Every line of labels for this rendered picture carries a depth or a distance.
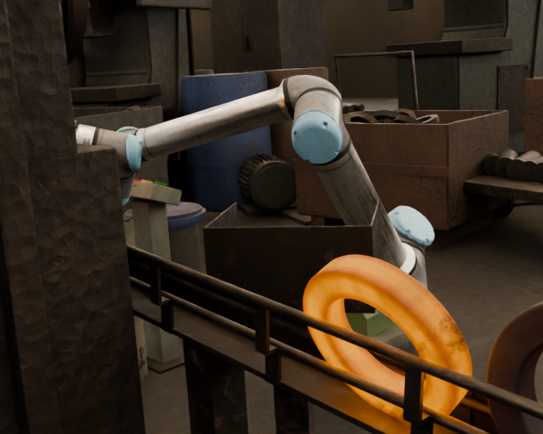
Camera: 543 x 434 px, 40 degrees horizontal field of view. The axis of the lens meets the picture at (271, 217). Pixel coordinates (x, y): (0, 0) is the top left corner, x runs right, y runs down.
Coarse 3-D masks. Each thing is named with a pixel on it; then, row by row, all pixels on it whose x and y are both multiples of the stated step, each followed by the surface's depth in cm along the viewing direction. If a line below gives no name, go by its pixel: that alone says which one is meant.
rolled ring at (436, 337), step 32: (352, 256) 73; (320, 288) 75; (352, 288) 71; (384, 288) 68; (416, 288) 68; (416, 320) 67; (448, 320) 68; (352, 352) 80; (448, 352) 67; (384, 384) 78; (448, 384) 68
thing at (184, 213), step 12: (168, 204) 295; (180, 204) 294; (192, 204) 292; (132, 216) 276; (168, 216) 272; (180, 216) 274; (192, 216) 277; (204, 216) 284; (168, 228) 273; (180, 228) 277; (192, 228) 281; (180, 240) 278; (192, 240) 282; (180, 252) 278; (192, 252) 282; (192, 264) 283
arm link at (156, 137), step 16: (288, 80) 186; (304, 80) 183; (320, 80) 182; (256, 96) 190; (272, 96) 188; (288, 96) 184; (208, 112) 195; (224, 112) 192; (240, 112) 190; (256, 112) 189; (272, 112) 188; (288, 112) 186; (128, 128) 206; (144, 128) 203; (160, 128) 199; (176, 128) 197; (192, 128) 195; (208, 128) 194; (224, 128) 193; (240, 128) 193; (144, 144) 200; (160, 144) 199; (176, 144) 198; (192, 144) 198; (144, 160) 204
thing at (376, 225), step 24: (216, 240) 117; (240, 240) 116; (264, 240) 115; (288, 240) 114; (312, 240) 114; (336, 240) 113; (360, 240) 112; (216, 264) 118; (240, 264) 117; (264, 264) 116; (288, 264) 115; (312, 264) 115; (264, 288) 117; (288, 288) 116; (360, 312) 115; (288, 408) 129; (312, 408) 132; (288, 432) 130; (312, 432) 132
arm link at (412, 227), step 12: (396, 216) 219; (408, 216) 222; (420, 216) 226; (396, 228) 219; (408, 228) 217; (420, 228) 221; (432, 228) 225; (408, 240) 218; (420, 240) 217; (432, 240) 221
